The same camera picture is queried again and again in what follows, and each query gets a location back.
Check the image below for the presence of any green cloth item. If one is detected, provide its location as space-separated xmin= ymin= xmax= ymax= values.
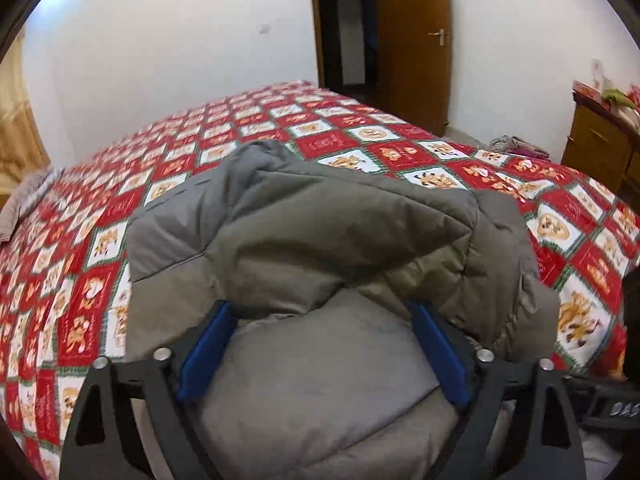
xmin=602 ymin=88 xmax=640 ymax=108

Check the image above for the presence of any striped pillow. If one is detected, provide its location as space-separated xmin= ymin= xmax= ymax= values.
xmin=0 ymin=167 xmax=66 ymax=243

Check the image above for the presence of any brown wooden cabinet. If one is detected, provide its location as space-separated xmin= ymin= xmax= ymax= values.
xmin=560 ymin=92 xmax=640 ymax=196

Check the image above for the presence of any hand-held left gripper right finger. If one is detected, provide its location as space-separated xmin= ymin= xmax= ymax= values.
xmin=406 ymin=301 xmax=587 ymax=480

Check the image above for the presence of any pinkish grey cloth pile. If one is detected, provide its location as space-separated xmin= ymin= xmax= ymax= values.
xmin=475 ymin=135 xmax=551 ymax=161

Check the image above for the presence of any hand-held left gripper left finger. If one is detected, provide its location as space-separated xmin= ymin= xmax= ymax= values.
xmin=59 ymin=300 xmax=236 ymax=480

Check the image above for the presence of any dark wooden door frame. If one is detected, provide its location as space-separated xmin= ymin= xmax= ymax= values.
xmin=307 ymin=0 xmax=381 ymax=91

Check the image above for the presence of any beige patterned curtain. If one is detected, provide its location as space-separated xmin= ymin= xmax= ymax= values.
xmin=0 ymin=35 xmax=51 ymax=186

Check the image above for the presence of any red checkered printed bedspread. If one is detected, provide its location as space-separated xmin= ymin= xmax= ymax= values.
xmin=0 ymin=79 xmax=640 ymax=480

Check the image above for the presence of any brown wooden door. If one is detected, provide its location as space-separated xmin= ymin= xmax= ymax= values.
xmin=372 ymin=0 xmax=453 ymax=136

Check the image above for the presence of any grey puffer jacket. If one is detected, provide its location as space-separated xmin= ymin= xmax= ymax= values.
xmin=125 ymin=140 xmax=561 ymax=480

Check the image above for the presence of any red box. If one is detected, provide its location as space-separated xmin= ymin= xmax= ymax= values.
xmin=572 ymin=80 xmax=608 ymax=108

